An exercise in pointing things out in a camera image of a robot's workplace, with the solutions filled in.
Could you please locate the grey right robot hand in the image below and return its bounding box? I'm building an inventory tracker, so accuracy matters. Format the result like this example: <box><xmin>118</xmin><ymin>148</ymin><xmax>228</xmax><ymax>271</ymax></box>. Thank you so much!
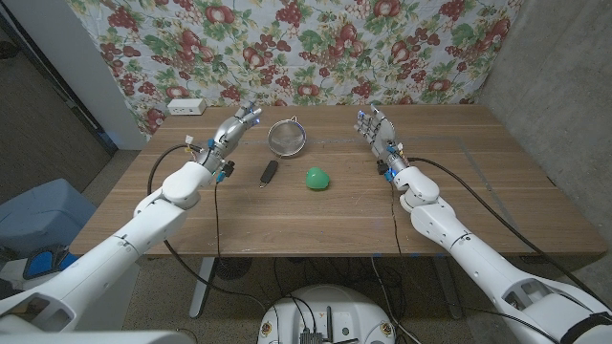
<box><xmin>353</xmin><ymin>104</ymin><xmax>410</xmax><ymax>176</ymax></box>

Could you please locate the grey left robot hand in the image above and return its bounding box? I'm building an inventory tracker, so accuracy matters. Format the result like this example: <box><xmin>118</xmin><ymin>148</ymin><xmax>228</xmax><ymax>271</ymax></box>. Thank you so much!
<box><xmin>196</xmin><ymin>100</ymin><xmax>263</xmax><ymax>174</ymax></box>

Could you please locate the metal mesh sieve black handle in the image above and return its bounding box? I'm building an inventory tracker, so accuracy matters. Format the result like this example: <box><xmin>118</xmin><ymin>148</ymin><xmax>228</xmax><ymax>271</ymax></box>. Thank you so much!
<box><xmin>258</xmin><ymin>116</ymin><xmax>308</xmax><ymax>189</ymax></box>

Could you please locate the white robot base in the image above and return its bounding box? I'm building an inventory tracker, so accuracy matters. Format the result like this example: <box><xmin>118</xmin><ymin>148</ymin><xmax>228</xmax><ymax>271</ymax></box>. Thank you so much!
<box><xmin>256</xmin><ymin>285</ymin><xmax>398</xmax><ymax>344</ymax></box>

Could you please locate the green stress ball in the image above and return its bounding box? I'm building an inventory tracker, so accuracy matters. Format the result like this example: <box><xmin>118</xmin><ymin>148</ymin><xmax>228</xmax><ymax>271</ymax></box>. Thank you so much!
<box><xmin>305</xmin><ymin>166</ymin><xmax>331</xmax><ymax>191</ymax></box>

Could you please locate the white power strip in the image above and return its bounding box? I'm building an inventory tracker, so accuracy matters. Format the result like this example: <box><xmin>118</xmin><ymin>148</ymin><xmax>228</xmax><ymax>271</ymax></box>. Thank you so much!
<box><xmin>166</xmin><ymin>97</ymin><xmax>208</xmax><ymax>117</ymax></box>

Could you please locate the floral fruit print backdrop cloth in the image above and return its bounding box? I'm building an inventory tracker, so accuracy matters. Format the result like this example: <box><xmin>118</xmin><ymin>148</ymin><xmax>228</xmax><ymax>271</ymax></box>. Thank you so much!
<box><xmin>66</xmin><ymin>0</ymin><xmax>525</xmax><ymax>138</ymax></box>

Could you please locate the black round fan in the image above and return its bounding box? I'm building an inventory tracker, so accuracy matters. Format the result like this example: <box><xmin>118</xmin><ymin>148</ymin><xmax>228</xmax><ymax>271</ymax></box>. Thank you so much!
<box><xmin>213</xmin><ymin>256</ymin><xmax>253</xmax><ymax>281</ymax></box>

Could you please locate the white table leg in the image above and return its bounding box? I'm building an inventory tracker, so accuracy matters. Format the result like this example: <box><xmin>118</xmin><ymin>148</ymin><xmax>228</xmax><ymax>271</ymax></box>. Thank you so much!
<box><xmin>189</xmin><ymin>256</ymin><xmax>216</xmax><ymax>320</ymax></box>

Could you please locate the dark table leg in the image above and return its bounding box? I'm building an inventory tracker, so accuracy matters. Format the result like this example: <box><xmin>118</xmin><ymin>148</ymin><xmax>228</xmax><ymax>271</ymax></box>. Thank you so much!
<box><xmin>432</xmin><ymin>257</ymin><xmax>465</xmax><ymax>320</ymax></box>

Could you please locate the blue grey bin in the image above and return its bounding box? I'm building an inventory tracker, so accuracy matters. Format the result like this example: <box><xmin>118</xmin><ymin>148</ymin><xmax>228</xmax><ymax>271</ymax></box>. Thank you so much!
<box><xmin>0</xmin><ymin>178</ymin><xmax>98</xmax><ymax>262</ymax></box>

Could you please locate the blue padded black device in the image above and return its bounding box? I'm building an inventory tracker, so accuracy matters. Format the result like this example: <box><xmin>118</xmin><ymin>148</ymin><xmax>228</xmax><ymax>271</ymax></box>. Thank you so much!
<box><xmin>22</xmin><ymin>244</ymin><xmax>80</xmax><ymax>281</ymax></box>

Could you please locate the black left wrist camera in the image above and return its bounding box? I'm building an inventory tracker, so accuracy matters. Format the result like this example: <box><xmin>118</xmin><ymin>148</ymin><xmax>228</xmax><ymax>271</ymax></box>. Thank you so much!
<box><xmin>214</xmin><ymin>161</ymin><xmax>237</xmax><ymax>185</ymax></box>

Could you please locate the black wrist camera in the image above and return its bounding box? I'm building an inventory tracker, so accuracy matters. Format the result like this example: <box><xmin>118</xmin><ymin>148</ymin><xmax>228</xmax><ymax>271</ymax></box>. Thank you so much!
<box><xmin>214</xmin><ymin>161</ymin><xmax>237</xmax><ymax>185</ymax></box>
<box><xmin>376</xmin><ymin>159</ymin><xmax>398</xmax><ymax>183</ymax></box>

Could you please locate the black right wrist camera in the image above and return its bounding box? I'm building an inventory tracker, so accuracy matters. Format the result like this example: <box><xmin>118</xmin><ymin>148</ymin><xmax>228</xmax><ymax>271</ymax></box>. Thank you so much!
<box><xmin>376</xmin><ymin>159</ymin><xmax>398</xmax><ymax>183</ymax></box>

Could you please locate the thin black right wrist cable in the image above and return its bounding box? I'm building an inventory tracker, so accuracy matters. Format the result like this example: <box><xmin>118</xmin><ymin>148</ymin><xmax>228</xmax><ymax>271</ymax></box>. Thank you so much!
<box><xmin>390</xmin><ymin>181</ymin><xmax>560</xmax><ymax>344</ymax></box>

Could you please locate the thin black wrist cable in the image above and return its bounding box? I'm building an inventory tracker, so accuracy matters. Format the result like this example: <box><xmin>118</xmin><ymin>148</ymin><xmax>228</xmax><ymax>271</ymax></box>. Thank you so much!
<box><xmin>390</xmin><ymin>181</ymin><xmax>560</xmax><ymax>344</ymax></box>
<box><xmin>213</xmin><ymin>183</ymin><xmax>224</xmax><ymax>259</ymax></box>

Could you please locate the thin black left wrist cable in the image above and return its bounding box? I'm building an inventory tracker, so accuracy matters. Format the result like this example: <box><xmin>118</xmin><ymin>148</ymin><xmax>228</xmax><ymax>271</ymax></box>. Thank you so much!
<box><xmin>213</xmin><ymin>183</ymin><xmax>224</xmax><ymax>259</ymax></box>

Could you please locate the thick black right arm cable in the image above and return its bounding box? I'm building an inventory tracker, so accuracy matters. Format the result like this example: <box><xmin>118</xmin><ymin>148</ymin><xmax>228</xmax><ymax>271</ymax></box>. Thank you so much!
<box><xmin>406</xmin><ymin>156</ymin><xmax>612</xmax><ymax>312</ymax></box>

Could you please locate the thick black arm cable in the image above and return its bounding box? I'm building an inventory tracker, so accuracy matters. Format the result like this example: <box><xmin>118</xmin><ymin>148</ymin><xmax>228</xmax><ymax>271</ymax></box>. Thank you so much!
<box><xmin>146</xmin><ymin>143</ymin><xmax>267</xmax><ymax>314</ymax></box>
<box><xmin>406</xmin><ymin>156</ymin><xmax>612</xmax><ymax>312</ymax></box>

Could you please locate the black door frame rail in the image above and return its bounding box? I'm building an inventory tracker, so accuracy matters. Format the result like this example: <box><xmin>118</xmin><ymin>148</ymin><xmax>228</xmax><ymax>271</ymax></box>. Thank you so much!
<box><xmin>0</xmin><ymin>8</ymin><xmax>119</xmax><ymax>155</ymax></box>

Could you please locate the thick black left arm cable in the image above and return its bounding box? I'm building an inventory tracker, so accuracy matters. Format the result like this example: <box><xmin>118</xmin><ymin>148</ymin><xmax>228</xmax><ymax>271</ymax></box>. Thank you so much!
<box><xmin>146</xmin><ymin>143</ymin><xmax>267</xmax><ymax>314</ymax></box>

